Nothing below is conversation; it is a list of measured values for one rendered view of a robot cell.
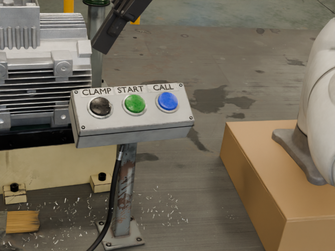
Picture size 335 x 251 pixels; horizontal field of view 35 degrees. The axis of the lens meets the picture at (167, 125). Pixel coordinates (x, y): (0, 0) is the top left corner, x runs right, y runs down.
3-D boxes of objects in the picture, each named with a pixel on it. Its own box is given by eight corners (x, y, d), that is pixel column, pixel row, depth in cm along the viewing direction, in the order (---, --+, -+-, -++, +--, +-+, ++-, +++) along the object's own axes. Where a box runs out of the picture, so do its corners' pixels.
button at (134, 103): (125, 118, 75) (127, 111, 74) (120, 101, 77) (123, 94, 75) (145, 116, 76) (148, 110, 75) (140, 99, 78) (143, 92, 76)
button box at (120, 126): (75, 150, 75) (79, 131, 71) (67, 107, 78) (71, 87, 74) (186, 138, 81) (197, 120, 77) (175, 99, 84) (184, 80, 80)
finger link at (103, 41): (127, 18, 88) (128, 20, 87) (104, 53, 90) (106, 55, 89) (112, 10, 86) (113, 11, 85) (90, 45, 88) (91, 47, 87)
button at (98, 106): (90, 121, 73) (92, 114, 72) (86, 103, 75) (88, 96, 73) (111, 119, 74) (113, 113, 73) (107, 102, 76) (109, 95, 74)
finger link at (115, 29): (130, 9, 86) (135, 16, 84) (113, 35, 88) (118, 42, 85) (123, 5, 85) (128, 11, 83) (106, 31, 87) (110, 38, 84)
